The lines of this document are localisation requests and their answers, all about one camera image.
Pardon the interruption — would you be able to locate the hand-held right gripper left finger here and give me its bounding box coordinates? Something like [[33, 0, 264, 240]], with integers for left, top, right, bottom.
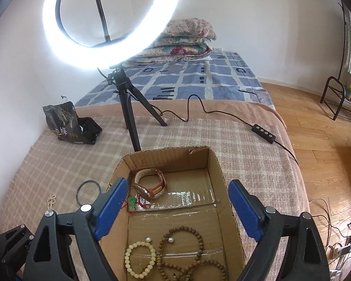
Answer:
[[23, 177, 129, 281]]

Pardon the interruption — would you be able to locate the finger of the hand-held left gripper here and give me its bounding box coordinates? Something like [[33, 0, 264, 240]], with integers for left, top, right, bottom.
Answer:
[[1, 224, 36, 265]]

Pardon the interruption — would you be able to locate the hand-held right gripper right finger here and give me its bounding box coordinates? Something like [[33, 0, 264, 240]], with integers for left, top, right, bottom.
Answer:
[[227, 179, 331, 281]]

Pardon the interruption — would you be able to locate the green pendant with red cord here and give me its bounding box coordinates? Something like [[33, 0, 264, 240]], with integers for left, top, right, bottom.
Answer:
[[126, 195, 151, 213]]

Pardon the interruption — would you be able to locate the black bangle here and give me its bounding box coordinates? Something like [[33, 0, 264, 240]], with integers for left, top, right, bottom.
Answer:
[[76, 180, 101, 207]]

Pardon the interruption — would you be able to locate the white pearl bracelet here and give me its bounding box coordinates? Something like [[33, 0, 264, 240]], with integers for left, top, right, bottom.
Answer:
[[46, 195, 57, 213]]

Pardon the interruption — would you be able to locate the cream bead bracelet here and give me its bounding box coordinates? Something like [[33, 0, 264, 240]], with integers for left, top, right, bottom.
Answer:
[[124, 241, 158, 278]]

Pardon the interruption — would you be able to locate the brown wooden bead necklace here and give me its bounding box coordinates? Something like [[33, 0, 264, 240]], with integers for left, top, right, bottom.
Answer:
[[156, 225, 227, 281]]

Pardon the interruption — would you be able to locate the red strap watch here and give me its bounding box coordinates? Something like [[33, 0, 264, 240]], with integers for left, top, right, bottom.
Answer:
[[134, 168, 167, 201]]

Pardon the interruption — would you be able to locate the cardboard box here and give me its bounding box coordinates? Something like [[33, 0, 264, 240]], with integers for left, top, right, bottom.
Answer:
[[98, 146, 248, 281]]

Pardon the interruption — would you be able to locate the brown fleece blanket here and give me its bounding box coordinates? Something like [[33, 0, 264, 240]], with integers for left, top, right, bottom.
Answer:
[[73, 98, 311, 281]]

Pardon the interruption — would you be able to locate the plaid blanket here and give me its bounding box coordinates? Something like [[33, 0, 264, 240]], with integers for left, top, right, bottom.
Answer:
[[0, 114, 296, 281]]

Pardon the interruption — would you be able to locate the black snack bag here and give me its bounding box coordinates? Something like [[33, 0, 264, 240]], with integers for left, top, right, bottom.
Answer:
[[42, 101, 103, 146]]

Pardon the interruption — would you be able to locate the black tripod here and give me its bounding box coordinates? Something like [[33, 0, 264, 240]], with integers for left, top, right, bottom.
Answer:
[[107, 67, 168, 152]]

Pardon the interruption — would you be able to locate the power strip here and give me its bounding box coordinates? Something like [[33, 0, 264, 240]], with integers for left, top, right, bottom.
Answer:
[[325, 234, 351, 270]]

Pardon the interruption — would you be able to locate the blue checked bed sheet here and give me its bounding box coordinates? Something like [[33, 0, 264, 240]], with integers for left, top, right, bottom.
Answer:
[[74, 51, 274, 109]]

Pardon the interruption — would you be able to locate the black clothes rack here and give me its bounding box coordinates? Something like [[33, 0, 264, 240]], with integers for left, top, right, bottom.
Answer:
[[320, 1, 351, 121]]

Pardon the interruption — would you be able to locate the folded floral quilt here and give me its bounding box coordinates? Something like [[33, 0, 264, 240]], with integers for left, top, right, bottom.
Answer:
[[129, 18, 217, 63]]

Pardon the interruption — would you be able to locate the black phone holder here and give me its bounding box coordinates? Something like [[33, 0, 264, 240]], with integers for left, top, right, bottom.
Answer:
[[74, 0, 112, 43]]

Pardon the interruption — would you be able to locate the white floor cable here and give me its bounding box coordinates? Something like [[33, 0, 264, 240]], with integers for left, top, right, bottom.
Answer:
[[308, 197, 351, 240]]

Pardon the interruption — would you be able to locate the black cable controller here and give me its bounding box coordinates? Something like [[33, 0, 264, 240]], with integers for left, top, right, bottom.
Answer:
[[250, 123, 277, 144]]

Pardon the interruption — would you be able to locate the black power cable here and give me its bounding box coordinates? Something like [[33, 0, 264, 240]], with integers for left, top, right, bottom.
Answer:
[[97, 67, 299, 164]]

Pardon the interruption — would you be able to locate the white ring light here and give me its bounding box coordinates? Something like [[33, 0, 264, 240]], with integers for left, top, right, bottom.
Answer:
[[42, 0, 180, 71]]

